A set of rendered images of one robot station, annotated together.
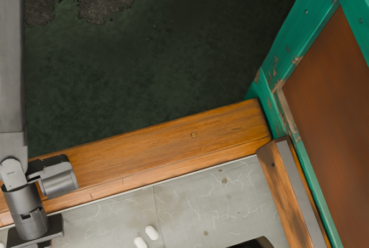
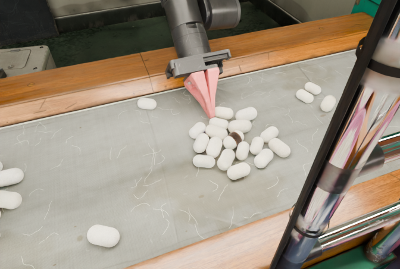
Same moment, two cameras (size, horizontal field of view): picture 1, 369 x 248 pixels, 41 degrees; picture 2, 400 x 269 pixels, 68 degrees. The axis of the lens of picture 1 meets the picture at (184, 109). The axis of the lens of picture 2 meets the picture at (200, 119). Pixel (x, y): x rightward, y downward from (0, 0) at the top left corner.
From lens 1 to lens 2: 0.80 m
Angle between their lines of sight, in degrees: 27
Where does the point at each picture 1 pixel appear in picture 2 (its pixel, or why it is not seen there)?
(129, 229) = (286, 90)
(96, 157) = (238, 42)
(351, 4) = not seen: outside the picture
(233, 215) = not seen: hidden behind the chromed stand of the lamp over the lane
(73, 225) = (226, 90)
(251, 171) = not seen: hidden behind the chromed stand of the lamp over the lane
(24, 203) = (190, 10)
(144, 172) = (287, 48)
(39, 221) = (205, 37)
